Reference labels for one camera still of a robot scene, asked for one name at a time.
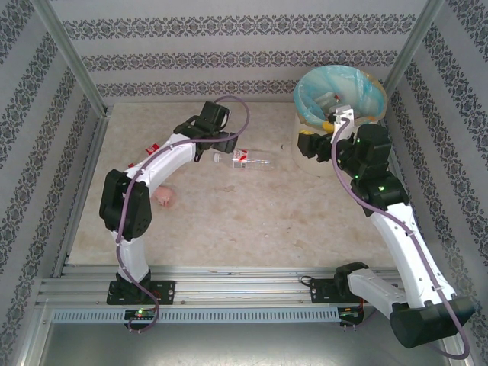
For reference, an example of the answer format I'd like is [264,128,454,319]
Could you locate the pink strawberry drink bottle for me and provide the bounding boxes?
[152,185,178,209]

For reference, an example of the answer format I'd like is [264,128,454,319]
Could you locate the aluminium frame bar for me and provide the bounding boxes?
[51,108,114,279]

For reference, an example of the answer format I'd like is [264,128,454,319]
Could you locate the cola bottle red label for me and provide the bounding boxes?
[318,92,344,114]
[127,143,159,169]

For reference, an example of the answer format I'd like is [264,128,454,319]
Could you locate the light blue bin liner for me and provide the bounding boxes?
[293,64,384,125]

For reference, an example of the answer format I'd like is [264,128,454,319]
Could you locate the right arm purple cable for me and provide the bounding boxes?
[330,117,472,360]

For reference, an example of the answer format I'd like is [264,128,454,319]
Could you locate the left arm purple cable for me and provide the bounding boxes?
[116,95,252,335]

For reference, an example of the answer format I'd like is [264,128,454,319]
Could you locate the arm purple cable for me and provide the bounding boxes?
[330,117,472,360]
[116,95,252,335]

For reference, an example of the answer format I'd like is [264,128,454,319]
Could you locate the large clear bottle white cap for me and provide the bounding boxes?
[212,147,275,172]

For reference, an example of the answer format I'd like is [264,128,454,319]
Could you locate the white slotted cable duct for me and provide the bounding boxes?
[51,307,340,325]

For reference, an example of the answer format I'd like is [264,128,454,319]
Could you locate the aluminium frame post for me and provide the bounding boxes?
[32,0,111,117]
[383,0,447,95]

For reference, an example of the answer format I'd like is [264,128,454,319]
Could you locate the aluminium mounting rail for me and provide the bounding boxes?
[36,265,405,308]

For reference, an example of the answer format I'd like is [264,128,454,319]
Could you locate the white ribbed waste bin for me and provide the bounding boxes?
[292,64,388,178]

